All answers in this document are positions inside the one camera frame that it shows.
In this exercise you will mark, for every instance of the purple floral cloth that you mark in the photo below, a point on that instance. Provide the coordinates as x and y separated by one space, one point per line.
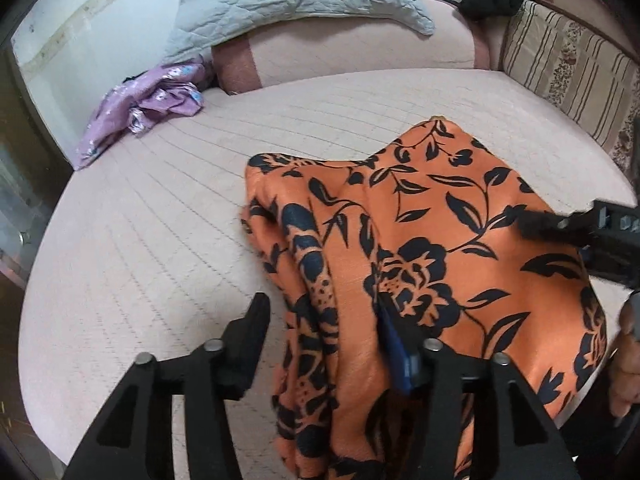
138 104

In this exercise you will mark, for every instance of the orange black floral garment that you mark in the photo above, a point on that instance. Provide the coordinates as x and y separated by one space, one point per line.
429 223

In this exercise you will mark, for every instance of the grey quilted pillow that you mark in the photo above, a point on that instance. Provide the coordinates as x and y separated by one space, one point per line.
200 24

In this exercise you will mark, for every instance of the striped floral headboard cushion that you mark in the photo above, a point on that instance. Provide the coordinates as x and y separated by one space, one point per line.
578 71

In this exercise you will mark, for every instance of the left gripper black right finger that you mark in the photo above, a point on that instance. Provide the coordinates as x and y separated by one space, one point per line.
513 435

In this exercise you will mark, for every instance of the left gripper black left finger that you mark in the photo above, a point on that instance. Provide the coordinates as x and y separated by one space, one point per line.
131 436

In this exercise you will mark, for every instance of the wooden glass door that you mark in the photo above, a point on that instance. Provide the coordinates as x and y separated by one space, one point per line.
33 173

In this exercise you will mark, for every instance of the person's right hand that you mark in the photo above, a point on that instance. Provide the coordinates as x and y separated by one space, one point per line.
624 375

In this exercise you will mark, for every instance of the pink bolster cushion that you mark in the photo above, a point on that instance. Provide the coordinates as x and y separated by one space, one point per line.
317 47

